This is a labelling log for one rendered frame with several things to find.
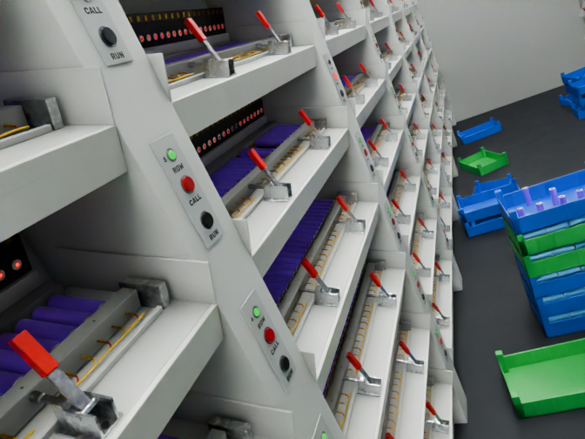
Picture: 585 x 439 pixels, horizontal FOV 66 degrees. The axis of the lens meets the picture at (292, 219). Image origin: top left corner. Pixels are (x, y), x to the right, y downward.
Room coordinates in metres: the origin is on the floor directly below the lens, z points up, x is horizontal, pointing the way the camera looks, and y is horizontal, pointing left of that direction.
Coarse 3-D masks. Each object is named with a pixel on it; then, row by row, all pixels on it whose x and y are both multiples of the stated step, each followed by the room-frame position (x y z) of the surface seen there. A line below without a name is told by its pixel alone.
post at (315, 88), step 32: (224, 0) 1.13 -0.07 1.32; (256, 0) 1.09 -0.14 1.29; (288, 0) 1.06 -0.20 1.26; (320, 32) 1.13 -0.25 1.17; (320, 64) 1.06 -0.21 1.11; (288, 96) 1.10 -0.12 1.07; (320, 96) 1.07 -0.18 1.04; (352, 128) 1.08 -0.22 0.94; (352, 160) 1.07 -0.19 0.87; (384, 192) 1.13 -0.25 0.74; (384, 224) 1.06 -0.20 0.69; (416, 288) 1.08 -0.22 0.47
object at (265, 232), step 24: (264, 120) 1.09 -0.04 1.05; (288, 120) 1.11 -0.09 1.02; (336, 120) 1.06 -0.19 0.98; (336, 144) 0.94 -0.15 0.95; (312, 168) 0.80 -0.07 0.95; (312, 192) 0.76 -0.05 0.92; (264, 216) 0.63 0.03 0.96; (288, 216) 0.64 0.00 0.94; (264, 240) 0.55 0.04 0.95; (264, 264) 0.55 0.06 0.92
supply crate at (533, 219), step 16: (576, 176) 1.33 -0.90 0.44; (496, 192) 1.39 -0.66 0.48; (512, 192) 1.39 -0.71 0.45; (544, 192) 1.36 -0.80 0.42; (560, 192) 1.34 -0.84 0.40; (512, 208) 1.38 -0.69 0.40; (528, 208) 1.33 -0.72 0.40; (544, 208) 1.29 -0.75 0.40; (560, 208) 1.18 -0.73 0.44; (576, 208) 1.16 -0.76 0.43; (512, 224) 1.22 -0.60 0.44; (528, 224) 1.21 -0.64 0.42; (544, 224) 1.20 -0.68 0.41
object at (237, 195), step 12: (312, 120) 1.06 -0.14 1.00; (300, 132) 0.97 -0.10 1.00; (312, 132) 1.00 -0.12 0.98; (288, 144) 0.89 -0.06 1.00; (276, 156) 0.82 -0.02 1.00; (288, 156) 0.86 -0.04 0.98; (276, 168) 0.82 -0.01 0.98; (240, 180) 0.72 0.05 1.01; (252, 180) 0.72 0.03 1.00; (264, 180) 0.76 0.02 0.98; (228, 192) 0.67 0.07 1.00; (240, 192) 0.68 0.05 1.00; (228, 204) 0.64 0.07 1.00; (240, 204) 0.66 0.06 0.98
